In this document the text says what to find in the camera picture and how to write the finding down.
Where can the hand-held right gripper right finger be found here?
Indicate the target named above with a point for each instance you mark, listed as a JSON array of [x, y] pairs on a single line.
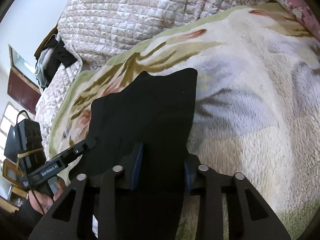
[[187, 177]]

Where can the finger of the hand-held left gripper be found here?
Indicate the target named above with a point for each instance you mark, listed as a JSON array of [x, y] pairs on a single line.
[[85, 146]]

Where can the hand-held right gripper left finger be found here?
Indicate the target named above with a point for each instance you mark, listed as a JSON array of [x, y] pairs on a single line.
[[137, 165]]

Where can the black pants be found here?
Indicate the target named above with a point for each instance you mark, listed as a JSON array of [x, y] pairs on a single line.
[[150, 110]]

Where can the person's left forearm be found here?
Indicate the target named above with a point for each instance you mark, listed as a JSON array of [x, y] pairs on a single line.
[[25, 217]]

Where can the person's left hand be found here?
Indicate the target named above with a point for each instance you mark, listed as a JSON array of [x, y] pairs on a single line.
[[46, 202]]

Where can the wooden cabinet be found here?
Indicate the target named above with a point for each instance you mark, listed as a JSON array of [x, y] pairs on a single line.
[[10, 176]]

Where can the black monitor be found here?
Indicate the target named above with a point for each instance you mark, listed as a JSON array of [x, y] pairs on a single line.
[[10, 145]]

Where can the bright window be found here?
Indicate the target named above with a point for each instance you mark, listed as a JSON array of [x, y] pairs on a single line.
[[7, 122]]

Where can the dark red wooden door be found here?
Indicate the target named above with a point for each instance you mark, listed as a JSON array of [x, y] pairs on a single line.
[[22, 92]]

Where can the light blue cloth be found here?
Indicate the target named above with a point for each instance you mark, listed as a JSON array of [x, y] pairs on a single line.
[[41, 73]]

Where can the black garment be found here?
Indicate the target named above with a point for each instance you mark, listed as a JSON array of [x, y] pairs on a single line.
[[62, 55]]

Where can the floral fleece blanket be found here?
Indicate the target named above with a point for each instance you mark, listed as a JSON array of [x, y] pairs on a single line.
[[250, 92]]

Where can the brown garment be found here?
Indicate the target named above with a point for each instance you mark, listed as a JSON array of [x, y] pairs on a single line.
[[46, 41]]

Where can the beige quilted bedspread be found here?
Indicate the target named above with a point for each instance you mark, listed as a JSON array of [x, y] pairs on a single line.
[[125, 17]]

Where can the pink floral comforter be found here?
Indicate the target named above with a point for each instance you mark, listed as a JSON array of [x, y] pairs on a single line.
[[297, 7]]

